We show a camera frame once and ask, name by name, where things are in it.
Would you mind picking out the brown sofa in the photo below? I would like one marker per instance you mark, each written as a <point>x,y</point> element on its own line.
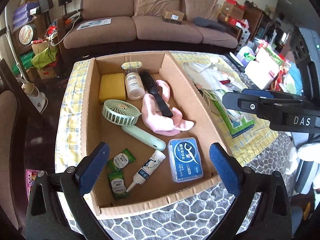
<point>134,20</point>

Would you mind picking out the small cardboard box on sofa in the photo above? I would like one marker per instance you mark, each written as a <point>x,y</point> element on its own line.
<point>173,16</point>

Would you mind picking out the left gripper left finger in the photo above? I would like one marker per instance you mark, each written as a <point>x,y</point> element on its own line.
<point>45,216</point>

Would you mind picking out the green wipe sachet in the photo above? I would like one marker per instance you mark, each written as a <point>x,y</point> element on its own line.
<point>116,182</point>
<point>121,160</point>

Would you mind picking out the white glue tube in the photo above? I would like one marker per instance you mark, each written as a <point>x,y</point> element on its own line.
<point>147,169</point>

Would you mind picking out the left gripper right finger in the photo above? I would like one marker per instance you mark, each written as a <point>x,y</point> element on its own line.
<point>272,217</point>

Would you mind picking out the green handheld fan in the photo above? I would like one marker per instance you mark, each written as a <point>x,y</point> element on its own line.
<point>126,115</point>

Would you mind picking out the blue white paper on sofa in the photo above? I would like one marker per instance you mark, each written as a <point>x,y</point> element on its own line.
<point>96,23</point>

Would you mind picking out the green wet wipes pack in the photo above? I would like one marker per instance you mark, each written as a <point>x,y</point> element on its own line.
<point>236,121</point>

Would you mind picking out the yellow plaid cloth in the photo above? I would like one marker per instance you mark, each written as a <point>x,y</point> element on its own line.
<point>208,72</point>

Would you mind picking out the dark blue neck pillow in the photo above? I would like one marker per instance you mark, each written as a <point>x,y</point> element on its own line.
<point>206,23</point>

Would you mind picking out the round cookie tin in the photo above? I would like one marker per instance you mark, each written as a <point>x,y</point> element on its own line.
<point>26,34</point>

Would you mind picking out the blue floss pick box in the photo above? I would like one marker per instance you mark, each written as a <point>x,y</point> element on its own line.
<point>185,160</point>

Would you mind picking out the yellow sponge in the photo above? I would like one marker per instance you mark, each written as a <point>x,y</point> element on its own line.
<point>112,86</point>

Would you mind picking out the black hairbrush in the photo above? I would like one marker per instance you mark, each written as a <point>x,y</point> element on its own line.
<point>151,86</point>

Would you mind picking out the Olay lotion bottle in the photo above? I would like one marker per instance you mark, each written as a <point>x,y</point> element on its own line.
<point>133,83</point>

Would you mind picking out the white tissue box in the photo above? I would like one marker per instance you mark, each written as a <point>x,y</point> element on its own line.
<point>263,70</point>

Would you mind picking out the black remote control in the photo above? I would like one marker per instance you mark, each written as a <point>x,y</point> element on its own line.
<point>236,62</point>

